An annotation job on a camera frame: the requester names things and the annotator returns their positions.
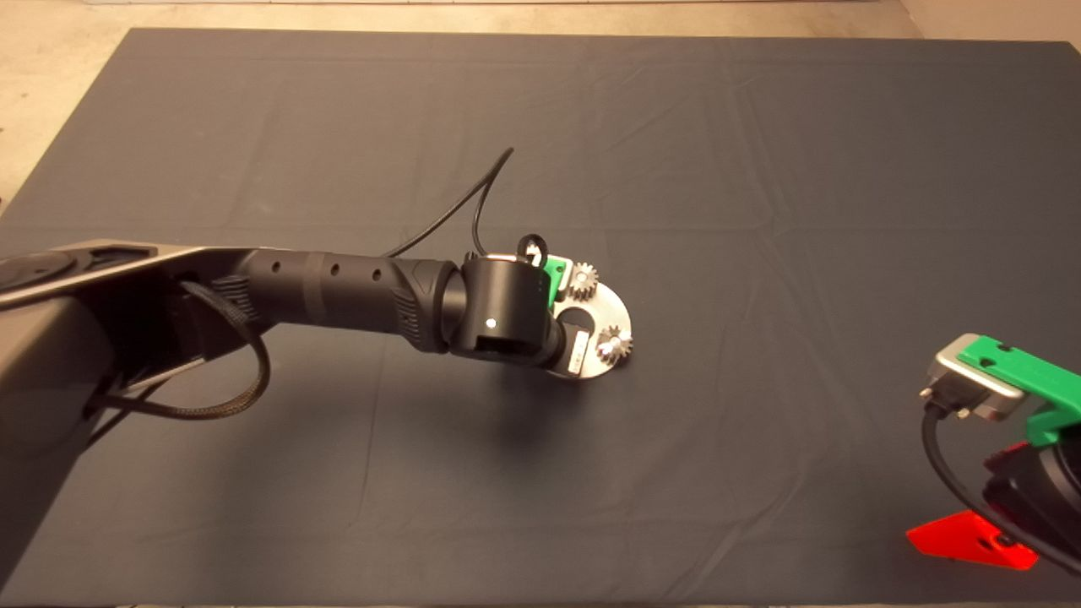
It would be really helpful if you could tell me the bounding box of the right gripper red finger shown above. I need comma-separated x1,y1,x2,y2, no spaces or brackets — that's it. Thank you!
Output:
906,509,1040,572
984,442,1032,475

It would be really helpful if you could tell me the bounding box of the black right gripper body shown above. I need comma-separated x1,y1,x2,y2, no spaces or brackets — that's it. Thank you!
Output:
982,450,1053,543

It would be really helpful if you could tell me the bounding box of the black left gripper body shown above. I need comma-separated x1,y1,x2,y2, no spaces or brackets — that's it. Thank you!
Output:
553,309,595,377

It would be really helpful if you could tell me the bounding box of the small steel gear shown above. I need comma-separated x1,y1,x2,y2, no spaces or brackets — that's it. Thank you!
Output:
596,327,634,366
564,262,600,301

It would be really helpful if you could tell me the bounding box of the round metal plate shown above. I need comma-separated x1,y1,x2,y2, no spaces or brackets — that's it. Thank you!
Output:
553,283,633,381

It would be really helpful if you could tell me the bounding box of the dark grey table cloth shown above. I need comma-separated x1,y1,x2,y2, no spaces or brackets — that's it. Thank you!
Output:
0,27,1081,608

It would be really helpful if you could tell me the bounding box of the green left camera mount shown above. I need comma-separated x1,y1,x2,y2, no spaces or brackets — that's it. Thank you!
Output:
540,256,569,307

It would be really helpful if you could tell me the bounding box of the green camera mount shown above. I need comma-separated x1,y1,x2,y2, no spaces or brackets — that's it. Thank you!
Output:
957,335,1081,448
540,256,569,307

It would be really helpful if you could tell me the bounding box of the silver right camera box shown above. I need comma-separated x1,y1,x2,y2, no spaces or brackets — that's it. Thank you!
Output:
921,334,1027,423

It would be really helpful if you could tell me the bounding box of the green right camera mount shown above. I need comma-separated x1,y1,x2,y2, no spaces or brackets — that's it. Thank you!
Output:
957,335,1081,448

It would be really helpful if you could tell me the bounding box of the black left camera cable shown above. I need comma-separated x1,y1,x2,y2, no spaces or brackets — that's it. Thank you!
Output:
382,148,548,264

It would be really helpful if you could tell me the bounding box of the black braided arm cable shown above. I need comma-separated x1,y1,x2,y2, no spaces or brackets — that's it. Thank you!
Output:
89,281,273,421

